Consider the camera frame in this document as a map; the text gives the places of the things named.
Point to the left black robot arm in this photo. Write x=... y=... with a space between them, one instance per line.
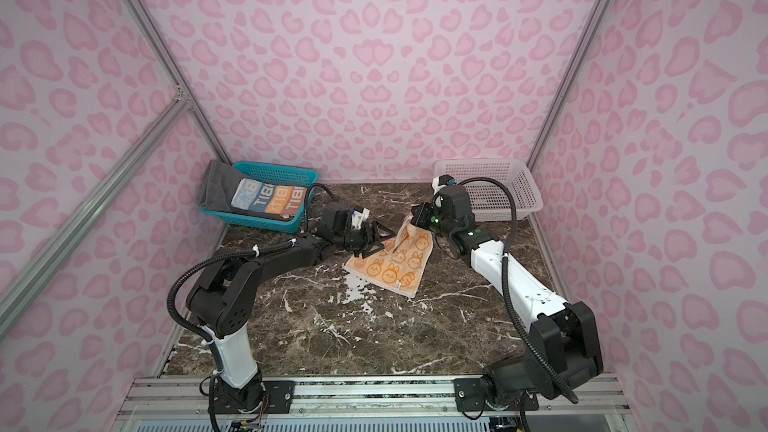
x=335 y=214

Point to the aluminium post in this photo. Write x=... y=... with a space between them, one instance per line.
x=592 y=26
x=169 y=63

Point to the teal plastic basket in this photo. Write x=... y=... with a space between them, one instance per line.
x=275 y=174

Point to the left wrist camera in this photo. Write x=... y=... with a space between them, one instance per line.
x=358 y=217

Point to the grey terry towel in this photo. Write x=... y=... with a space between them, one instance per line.
x=219 y=185

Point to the orange patterned towel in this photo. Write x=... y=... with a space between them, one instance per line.
x=400 y=266

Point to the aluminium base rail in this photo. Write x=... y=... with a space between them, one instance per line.
x=371 y=403

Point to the white plastic basket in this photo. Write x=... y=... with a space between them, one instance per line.
x=489 y=203

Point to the back right aluminium post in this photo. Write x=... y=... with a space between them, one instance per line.
x=592 y=26

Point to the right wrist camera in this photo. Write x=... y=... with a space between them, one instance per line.
x=442 y=181

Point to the back left aluminium post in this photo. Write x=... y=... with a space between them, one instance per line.
x=169 y=63

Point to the left aluminium frame strut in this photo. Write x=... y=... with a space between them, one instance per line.
x=39 y=271

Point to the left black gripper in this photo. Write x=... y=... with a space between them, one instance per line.
x=370 y=238

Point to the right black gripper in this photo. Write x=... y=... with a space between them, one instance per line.
x=421 y=220

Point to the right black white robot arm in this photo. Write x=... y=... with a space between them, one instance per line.
x=560 y=338

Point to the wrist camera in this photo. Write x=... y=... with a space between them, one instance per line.
x=358 y=217
x=442 y=181

